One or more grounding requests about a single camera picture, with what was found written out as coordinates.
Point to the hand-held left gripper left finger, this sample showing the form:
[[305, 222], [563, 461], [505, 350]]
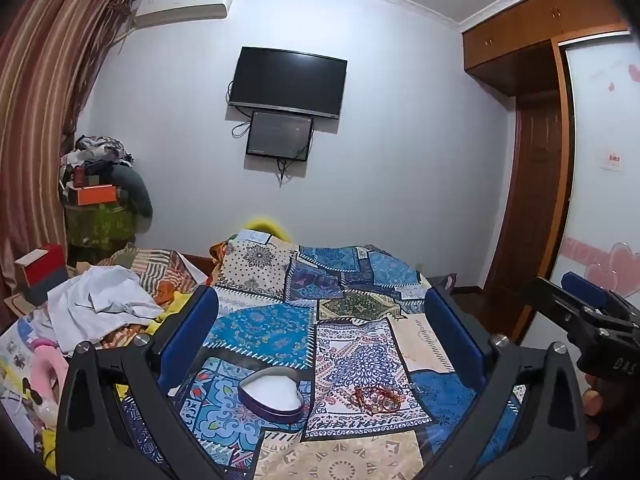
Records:
[[192, 330]]

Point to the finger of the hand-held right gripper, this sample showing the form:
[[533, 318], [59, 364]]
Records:
[[547, 300], [582, 286]]

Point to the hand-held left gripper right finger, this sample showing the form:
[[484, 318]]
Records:
[[450, 330]]

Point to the tangle of beaded jewelry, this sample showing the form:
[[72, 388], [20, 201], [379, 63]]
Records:
[[376, 399]]

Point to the purple heart-shaped tin box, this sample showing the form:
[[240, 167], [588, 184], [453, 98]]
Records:
[[272, 394]]

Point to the person's right hand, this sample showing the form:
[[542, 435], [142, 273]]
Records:
[[592, 401]]

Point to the dark purple pillow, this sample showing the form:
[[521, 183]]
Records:
[[445, 281]]

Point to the orange striped blanket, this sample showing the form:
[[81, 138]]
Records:
[[165, 270]]

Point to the white cloth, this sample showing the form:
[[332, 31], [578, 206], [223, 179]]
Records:
[[100, 305]]

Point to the brown wooden door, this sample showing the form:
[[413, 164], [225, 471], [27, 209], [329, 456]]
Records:
[[537, 185]]

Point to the patchwork printed blanket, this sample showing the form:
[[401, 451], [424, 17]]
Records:
[[310, 320]]

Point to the yellow round object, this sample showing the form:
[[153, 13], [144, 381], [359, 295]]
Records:
[[267, 226]]

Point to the green patterned bag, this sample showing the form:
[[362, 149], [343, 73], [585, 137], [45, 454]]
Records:
[[100, 225]]

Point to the pink plush toy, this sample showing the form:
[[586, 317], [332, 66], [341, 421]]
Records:
[[50, 365]]

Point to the dark grey cushion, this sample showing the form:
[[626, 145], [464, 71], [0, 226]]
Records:
[[134, 190]]

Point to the red and white box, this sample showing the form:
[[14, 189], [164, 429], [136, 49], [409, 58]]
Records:
[[44, 267]]

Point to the orange box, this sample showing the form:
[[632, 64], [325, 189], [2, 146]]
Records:
[[96, 195]]

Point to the cartoon printed sheet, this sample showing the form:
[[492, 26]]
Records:
[[22, 360]]

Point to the pile of clothes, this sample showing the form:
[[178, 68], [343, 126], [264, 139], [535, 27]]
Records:
[[100, 151]]

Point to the small black monitor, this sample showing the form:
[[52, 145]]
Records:
[[277, 133]]

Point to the wooden overhead cabinet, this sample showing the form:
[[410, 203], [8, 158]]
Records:
[[525, 35]]

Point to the striped brown curtain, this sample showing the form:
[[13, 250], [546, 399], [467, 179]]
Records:
[[40, 110]]

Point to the white air conditioner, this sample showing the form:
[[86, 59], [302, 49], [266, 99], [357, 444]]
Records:
[[185, 7]]

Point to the black wall television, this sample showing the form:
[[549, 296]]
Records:
[[287, 81]]

